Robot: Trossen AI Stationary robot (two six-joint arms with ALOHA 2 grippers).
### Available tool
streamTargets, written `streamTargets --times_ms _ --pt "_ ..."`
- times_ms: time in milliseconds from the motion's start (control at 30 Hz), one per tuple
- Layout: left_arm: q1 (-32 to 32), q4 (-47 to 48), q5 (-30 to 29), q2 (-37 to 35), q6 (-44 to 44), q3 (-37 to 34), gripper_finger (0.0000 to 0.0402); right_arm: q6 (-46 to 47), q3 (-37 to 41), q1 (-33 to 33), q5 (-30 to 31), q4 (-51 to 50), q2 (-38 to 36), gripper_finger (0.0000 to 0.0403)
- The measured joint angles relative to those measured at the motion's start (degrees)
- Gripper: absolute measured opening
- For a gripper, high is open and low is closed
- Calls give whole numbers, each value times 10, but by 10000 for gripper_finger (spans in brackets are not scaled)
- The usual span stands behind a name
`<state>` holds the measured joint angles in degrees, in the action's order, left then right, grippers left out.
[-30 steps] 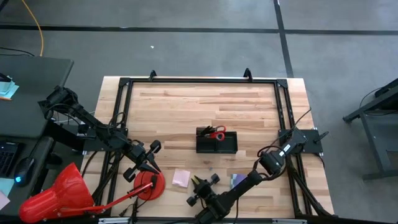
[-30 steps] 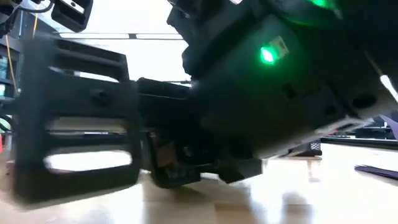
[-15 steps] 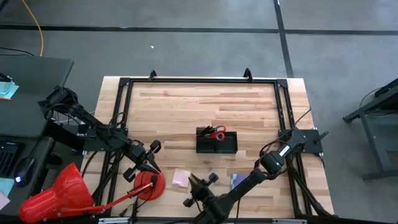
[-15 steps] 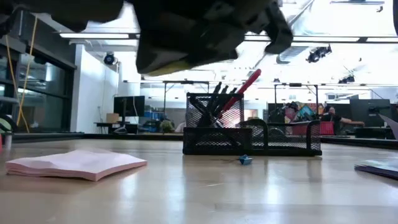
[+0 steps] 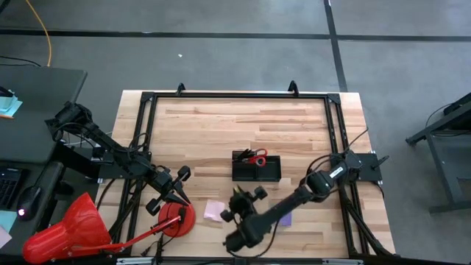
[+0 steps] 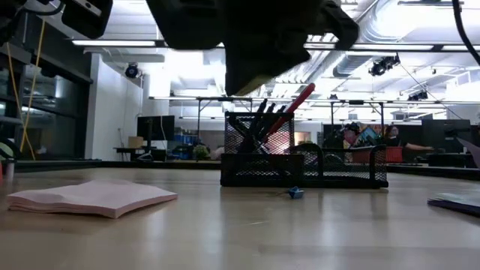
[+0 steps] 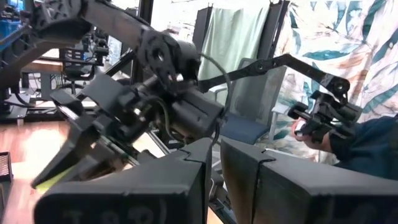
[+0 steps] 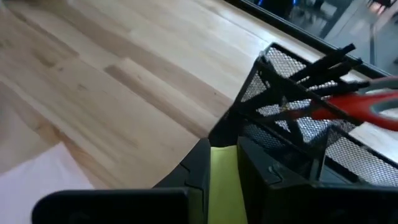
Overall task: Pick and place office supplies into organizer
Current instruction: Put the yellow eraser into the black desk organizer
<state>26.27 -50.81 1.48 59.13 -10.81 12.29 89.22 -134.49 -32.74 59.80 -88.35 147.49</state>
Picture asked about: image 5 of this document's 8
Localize black computer mouse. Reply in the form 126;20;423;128
15;185;42;222

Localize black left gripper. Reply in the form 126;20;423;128
145;165;193;218

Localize red scissors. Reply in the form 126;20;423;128
247;147;269;168

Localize black low desk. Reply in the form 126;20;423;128
0;160;65;258

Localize black mesh desk organizer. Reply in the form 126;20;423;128
231;149;282;183

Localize dark grey side desk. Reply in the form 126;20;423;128
0;65;88;165

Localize pink sticky note pad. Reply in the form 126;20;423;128
203;199;227;223

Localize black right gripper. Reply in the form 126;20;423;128
219;185;270;223

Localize yellow cable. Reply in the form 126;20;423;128
24;0;52;68

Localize purple sticky note pad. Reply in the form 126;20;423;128
277;211;294;227

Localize red desk lamp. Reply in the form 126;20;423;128
21;191;197;264

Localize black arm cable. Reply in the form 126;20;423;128
304;127;369;180

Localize white paper sheet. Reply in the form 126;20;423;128
0;225;13;250

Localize silver aluminium rail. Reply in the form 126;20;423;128
116;257;156;265
321;258;364;265

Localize black aluminium table frame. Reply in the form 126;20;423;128
96;90;397;258

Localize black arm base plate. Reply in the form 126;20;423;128
330;152;383;183
98;150;152;181

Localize black metal side table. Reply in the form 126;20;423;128
404;91;471;215

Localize black keyboard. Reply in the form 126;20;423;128
0;166;23;211

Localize teal paper stack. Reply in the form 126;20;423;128
0;89;24;120

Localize light blue paper sheet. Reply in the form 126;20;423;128
0;210;18;233

